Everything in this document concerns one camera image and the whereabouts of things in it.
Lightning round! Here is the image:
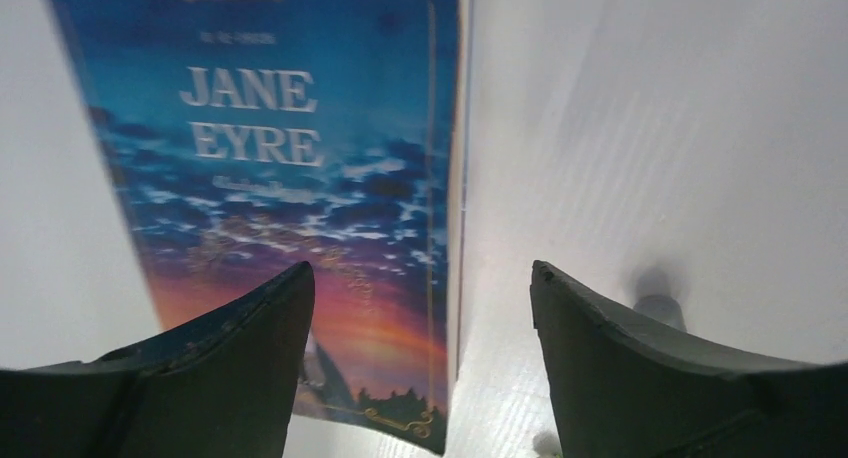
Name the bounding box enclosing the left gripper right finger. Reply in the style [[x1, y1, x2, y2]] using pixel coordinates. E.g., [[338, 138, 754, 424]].
[[530, 260, 847, 457]]

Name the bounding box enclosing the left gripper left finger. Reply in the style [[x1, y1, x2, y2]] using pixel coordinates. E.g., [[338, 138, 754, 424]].
[[1, 262, 315, 457]]

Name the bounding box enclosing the Jane Eyre book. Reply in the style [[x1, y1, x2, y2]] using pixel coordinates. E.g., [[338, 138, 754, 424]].
[[48, 0, 471, 455]]

